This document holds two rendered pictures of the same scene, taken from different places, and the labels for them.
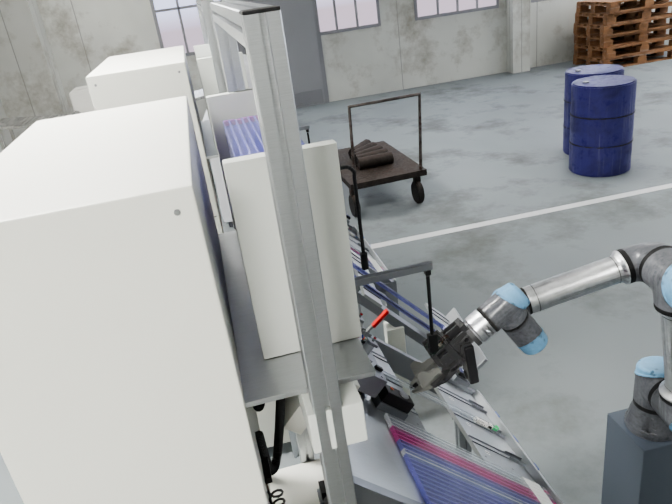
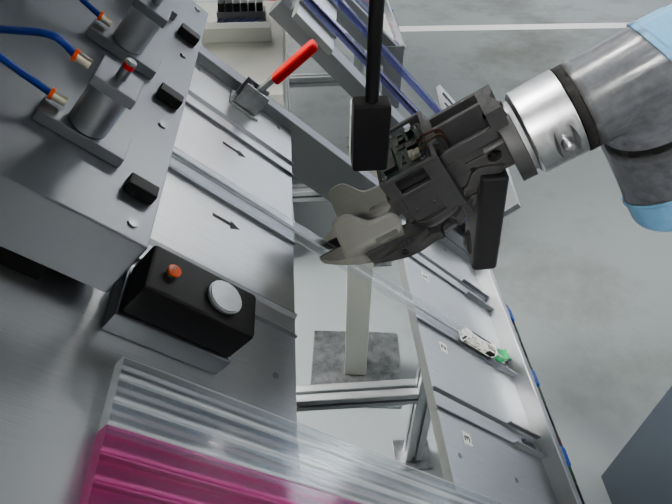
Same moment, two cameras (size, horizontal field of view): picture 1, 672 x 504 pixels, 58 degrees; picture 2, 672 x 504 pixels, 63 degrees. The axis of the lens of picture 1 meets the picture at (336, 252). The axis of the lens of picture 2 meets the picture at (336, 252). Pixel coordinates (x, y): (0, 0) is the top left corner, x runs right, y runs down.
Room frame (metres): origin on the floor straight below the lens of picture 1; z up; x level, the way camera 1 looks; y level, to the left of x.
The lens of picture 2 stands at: (0.86, -0.19, 1.33)
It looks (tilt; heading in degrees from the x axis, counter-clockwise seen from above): 44 degrees down; 6
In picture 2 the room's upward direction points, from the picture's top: straight up
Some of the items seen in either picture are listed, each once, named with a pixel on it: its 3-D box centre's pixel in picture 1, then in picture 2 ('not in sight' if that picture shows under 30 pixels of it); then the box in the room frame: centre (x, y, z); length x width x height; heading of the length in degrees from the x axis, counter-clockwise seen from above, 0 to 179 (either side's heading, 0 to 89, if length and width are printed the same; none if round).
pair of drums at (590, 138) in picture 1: (596, 117); not in sight; (5.51, -2.56, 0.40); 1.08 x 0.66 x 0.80; 177
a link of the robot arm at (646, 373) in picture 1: (657, 381); not in sight; (1.42, -0.88, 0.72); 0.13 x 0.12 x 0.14; 1
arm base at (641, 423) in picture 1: (653, 411); not in sight; (1.43, -0.88, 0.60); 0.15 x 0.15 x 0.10
